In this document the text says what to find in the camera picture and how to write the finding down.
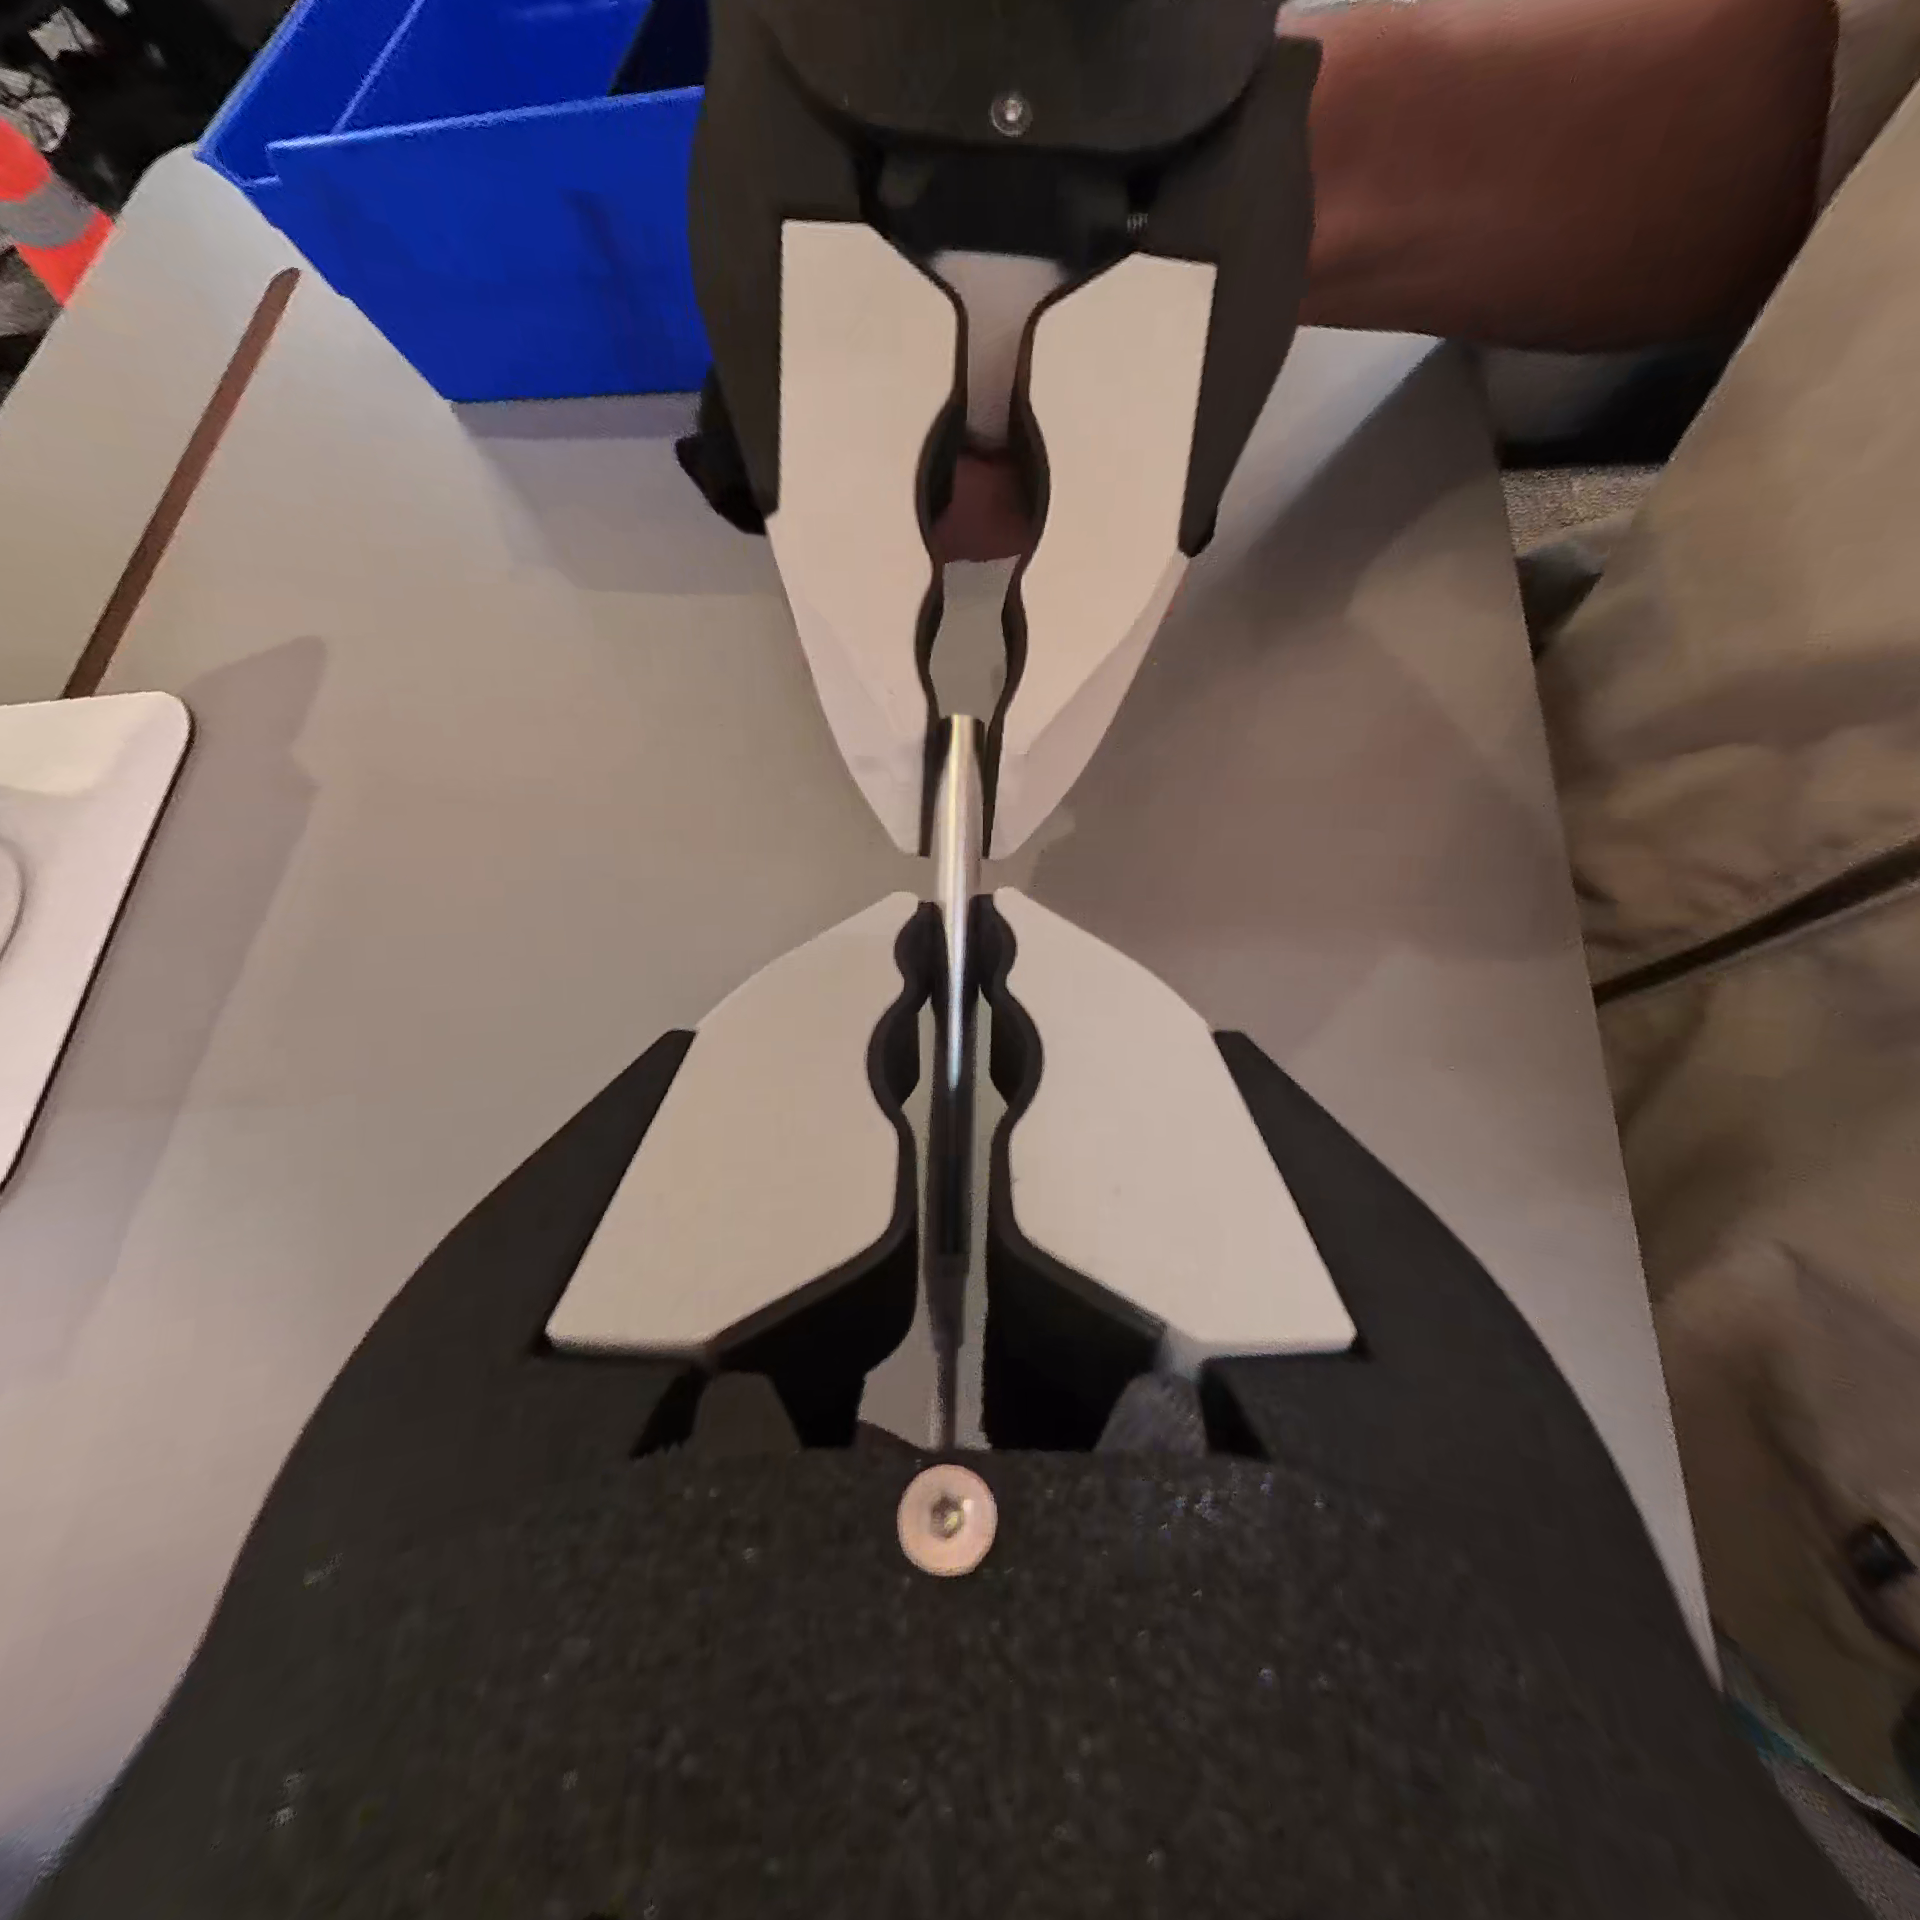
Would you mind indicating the blue plastic bin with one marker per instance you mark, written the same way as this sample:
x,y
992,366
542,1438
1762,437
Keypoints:
x,y
494,224

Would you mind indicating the orange cone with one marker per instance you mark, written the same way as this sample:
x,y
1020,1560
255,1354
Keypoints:
x,y
43,212

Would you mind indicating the person's right forearm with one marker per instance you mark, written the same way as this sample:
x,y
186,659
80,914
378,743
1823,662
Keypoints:
x,y
1559,165

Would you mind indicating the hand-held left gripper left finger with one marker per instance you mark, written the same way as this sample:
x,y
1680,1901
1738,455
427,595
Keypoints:
x,y
751,1184

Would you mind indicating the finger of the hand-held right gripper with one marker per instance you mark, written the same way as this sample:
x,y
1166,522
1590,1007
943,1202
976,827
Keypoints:
x,y
856,482
1110,482

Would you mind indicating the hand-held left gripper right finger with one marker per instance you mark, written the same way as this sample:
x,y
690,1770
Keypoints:
x,y
1170,1184

